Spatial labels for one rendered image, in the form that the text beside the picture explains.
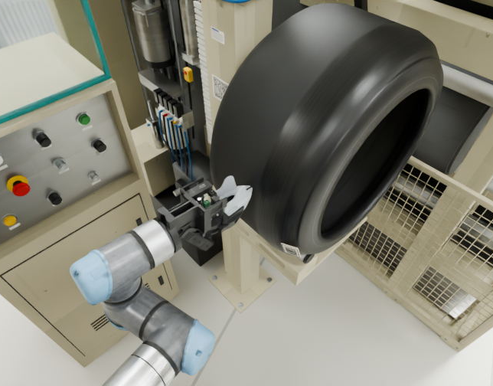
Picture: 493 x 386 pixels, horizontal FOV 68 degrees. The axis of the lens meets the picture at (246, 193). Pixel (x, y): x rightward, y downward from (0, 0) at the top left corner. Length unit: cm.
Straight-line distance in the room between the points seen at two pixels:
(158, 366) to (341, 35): 65
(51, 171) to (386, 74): 92
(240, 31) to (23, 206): 78
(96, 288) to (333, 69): 54
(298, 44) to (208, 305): 150
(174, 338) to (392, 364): 150
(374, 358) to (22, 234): 157
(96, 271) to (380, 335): 164
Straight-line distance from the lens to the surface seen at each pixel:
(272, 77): 73
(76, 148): 118
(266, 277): 204
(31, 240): 127
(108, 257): 60
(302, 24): 81
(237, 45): 96
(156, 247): 61
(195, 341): 62
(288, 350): 191
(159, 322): 64
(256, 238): 115
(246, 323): 194
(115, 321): 71
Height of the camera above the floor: 181
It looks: 49 degrees down
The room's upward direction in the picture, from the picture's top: straight up
